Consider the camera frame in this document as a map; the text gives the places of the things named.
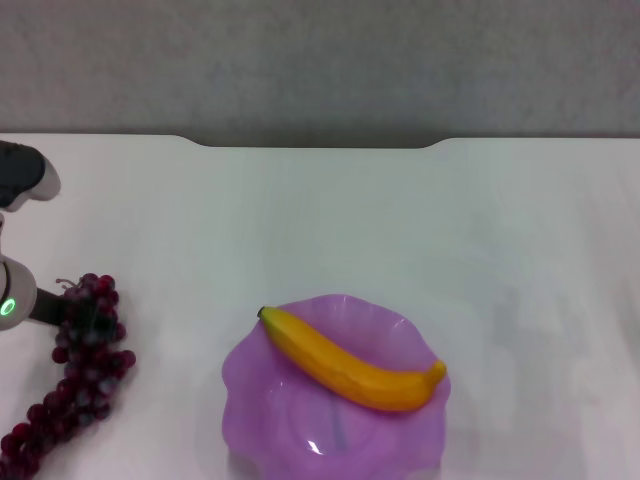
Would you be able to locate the purple translucent wavy plate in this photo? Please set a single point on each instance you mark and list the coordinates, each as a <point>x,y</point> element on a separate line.
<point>280,425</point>

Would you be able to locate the dark red grape bunch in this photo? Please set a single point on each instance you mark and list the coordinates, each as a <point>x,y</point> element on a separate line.
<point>85,370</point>

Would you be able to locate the yellow banana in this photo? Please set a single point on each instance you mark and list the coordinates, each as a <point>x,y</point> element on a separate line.
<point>350,370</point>

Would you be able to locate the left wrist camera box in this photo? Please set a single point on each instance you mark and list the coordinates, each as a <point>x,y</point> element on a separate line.
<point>30,170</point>

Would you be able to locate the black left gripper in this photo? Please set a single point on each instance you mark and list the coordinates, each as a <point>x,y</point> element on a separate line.
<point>47,307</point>

